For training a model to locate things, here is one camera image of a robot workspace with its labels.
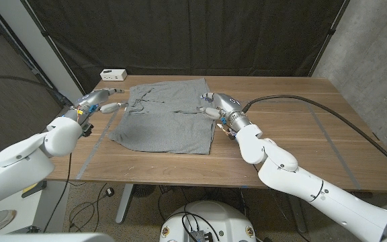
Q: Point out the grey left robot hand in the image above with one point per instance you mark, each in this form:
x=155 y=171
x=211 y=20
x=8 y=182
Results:
x=92 y=99

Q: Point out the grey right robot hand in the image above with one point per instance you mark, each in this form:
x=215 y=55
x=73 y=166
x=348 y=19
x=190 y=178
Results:
x=227 y=104

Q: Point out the gray shorts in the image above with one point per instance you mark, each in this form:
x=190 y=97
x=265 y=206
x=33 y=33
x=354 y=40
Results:
x=170 y=127

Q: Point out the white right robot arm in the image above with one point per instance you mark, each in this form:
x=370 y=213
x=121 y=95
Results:
x=301 y=181

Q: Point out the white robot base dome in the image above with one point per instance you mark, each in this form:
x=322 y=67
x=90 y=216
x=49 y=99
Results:
x=213 y=218

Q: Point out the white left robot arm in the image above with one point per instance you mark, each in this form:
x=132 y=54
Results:
x=22 y=161

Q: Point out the white power strip box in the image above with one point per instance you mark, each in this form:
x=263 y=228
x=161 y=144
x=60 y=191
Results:
x=113 y=74

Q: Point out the black power plug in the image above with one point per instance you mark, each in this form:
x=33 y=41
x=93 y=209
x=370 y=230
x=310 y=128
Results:
x=109 y=192

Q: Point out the black backdrop stand pole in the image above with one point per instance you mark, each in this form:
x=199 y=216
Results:
x=55 y=50
x=331 y=32

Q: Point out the black backdrop curtain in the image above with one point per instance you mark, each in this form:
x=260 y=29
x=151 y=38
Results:
x=197 y=33

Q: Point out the black round fan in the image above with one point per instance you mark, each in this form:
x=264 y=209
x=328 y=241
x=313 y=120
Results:
x=143 y=190

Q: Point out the yellow and black item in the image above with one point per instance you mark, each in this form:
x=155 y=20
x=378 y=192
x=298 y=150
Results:
x=29 y=188

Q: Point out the white floor box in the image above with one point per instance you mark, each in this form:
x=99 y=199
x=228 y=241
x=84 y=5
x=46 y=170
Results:
x=52 y=201

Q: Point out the white table leg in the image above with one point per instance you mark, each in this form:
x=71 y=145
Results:
x=123 y=205

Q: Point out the grey table leg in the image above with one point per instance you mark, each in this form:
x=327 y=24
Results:
x=297 y=211

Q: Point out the grey electronics module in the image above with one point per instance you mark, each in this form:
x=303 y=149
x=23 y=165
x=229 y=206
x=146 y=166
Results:
x=198 y=236

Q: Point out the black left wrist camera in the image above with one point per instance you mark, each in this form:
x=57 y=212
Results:
x=86 y=129

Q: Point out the black door frame rail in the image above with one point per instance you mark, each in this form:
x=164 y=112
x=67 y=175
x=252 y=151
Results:
x=22 y=55

